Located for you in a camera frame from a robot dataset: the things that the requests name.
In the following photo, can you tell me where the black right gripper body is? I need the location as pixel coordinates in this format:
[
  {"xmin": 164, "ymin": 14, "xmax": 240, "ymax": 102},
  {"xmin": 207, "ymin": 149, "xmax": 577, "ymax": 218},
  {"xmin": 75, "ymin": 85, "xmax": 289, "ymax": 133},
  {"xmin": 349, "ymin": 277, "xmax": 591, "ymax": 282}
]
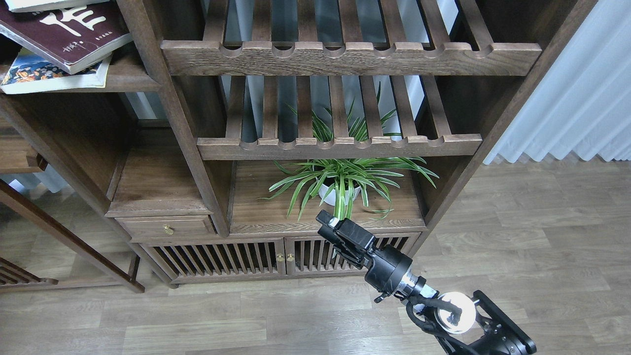
[{"xmin": 361, "ymin": 245, "xmax": 413, "ymax": 297}]

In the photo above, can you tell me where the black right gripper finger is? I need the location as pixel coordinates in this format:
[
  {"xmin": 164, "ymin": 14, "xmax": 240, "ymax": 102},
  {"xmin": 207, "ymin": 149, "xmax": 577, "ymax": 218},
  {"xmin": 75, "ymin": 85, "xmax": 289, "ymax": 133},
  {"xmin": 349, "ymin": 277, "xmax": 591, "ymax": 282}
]
[
  {"xmin": 319, "ymin": 227, "xmax": 370, "ymax": 269},
  {"xmin": 316, "ymin": 211, "xmax": 376, "ymax": 252}
]

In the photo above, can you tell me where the maroon cover thick book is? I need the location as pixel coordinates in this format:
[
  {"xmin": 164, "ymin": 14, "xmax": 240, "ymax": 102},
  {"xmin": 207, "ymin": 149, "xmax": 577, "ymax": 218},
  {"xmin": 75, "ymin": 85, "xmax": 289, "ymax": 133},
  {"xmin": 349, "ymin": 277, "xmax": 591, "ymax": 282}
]
[{"xmin": 0, "ymin": 1, "xmax": 133, "ymax": 74}]

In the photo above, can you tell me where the colourful 300 paperback book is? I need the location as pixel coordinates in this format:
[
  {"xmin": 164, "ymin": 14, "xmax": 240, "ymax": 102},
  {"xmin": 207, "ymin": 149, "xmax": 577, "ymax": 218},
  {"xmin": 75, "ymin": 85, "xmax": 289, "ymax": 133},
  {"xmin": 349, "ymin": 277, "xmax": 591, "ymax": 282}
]
[{"xmin": 1, "ymin": 47, "xmax": 112, "ymax": 94}]

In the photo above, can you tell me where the yellow green cover book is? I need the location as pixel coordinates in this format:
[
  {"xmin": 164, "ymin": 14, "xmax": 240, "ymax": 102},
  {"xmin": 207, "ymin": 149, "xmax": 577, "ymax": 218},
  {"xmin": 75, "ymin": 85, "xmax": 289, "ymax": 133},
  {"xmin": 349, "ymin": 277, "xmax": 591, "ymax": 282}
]
[{"xmin": 5, "ymin": 0, "xmax": 107, "ymax": 13}]

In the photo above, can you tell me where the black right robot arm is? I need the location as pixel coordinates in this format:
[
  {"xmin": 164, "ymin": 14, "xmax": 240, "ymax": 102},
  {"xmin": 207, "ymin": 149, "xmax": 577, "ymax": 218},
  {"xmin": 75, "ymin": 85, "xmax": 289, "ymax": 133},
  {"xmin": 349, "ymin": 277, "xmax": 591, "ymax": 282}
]
[{"xmin": 317, "ymin": 211, "xmax": 536, "ymax": 355}]

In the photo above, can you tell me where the white plant pot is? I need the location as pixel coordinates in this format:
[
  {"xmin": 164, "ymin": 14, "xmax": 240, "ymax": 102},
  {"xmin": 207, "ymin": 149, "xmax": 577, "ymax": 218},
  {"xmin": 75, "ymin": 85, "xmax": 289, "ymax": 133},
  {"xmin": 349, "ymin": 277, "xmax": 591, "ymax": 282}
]
[{"xmin": 318, "ymin": 182, "xmax": 361, "ymax": 207}]

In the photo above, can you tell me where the green spider plant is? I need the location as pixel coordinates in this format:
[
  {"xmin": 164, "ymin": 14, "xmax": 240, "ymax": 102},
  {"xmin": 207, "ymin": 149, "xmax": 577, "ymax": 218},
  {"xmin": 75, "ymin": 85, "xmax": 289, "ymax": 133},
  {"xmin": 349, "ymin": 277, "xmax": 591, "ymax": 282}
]
[{"xmin": 261, "ymin": 84, "xmax": 440, "ymax": 222}]

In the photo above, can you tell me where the left slatted cabinet door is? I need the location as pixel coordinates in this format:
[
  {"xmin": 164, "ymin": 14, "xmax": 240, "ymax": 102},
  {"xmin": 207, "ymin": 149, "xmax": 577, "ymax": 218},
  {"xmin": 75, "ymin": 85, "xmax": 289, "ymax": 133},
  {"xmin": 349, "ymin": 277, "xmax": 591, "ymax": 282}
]
[{"xmin": 141, "ymin": 238, "xmax": 286, "ymax": 284}]

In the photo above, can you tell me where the dark wooden bookshelf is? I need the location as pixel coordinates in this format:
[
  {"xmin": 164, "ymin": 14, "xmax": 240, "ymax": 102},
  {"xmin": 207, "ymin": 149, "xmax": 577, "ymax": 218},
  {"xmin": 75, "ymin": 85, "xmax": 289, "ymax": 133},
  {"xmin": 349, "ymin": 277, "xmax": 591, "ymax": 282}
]
[{"xmin": 1, "ymin": 0, "xmax": 596, "ymax": 285}]

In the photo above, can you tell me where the small wooden drawer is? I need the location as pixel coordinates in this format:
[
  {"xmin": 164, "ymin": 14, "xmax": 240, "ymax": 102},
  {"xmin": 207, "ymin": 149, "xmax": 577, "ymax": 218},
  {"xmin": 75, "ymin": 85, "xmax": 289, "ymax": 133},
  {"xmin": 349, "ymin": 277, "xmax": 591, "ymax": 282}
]
[{"xmin": 116, "ymin": 215, "xmax": 216, "ymax": 243}]

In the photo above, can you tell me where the white pleated curtain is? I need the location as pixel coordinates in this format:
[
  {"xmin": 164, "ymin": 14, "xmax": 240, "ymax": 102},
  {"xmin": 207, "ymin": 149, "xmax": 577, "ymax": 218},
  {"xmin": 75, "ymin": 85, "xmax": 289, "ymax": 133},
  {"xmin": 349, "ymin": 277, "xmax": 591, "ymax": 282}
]
[{"xmin": 484, "ymin": 0, "xmax": 631, "ymax": 165}]

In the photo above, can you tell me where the wooden furniture frame left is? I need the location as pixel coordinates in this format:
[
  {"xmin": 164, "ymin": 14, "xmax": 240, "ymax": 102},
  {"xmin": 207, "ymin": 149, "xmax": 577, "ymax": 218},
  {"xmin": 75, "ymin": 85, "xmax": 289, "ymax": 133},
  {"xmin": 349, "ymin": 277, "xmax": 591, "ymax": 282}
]
[{"xmin": 0, "ymin": 118, "xmax": 145, "ymax": 293}]

